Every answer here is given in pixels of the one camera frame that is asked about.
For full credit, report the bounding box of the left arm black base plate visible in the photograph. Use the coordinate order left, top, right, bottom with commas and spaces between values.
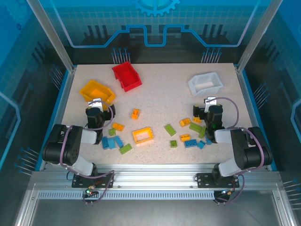
71, 173, 115, 188

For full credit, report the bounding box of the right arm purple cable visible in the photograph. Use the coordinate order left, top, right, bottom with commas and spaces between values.
208, 97, 269, 206

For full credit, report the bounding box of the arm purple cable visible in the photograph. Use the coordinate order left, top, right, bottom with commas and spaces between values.
208, 97, 269, 206
58, 103, 116, 207

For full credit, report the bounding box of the red plastic bin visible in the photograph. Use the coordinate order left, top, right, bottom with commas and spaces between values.
111, 61, 143, 93

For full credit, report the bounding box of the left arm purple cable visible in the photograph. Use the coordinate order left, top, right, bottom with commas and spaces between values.
58, 103, 116, 207

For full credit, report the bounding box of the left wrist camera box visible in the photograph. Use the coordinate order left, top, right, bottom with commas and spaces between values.
87, 98, 104, 110

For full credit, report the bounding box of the orange lego window frame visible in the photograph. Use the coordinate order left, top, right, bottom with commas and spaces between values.
132, 127, 155, 145

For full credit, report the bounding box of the aluminium frame post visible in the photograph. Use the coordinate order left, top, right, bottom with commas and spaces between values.
26, 0, 77, 73
236, 0, 285, 73

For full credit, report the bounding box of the slotted cable duct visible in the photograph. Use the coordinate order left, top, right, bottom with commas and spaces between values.
37, 191, 216, 200

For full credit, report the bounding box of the pale grey plastic bin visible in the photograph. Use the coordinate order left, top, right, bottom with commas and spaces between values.
187, 72, 224, 97

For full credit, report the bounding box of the aluminium mounting rail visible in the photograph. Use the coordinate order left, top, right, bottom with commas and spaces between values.
32, 164, 282, 189

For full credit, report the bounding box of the yellow plastic bin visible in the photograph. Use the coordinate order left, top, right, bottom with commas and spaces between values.
79, 79, 117, 109

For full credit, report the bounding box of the small LED circuit board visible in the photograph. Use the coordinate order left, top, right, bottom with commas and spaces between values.
82, 187, 99, 198
215, 189, 237, 197

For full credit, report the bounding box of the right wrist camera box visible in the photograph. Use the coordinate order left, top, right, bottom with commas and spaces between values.
203, 96, 217, 112

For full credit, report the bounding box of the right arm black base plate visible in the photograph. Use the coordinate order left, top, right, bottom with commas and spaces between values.
196, 172, 240, 188

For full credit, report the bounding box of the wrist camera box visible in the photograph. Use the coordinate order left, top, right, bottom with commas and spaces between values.
87, 98, 104, 110
203, 96, 217, 112

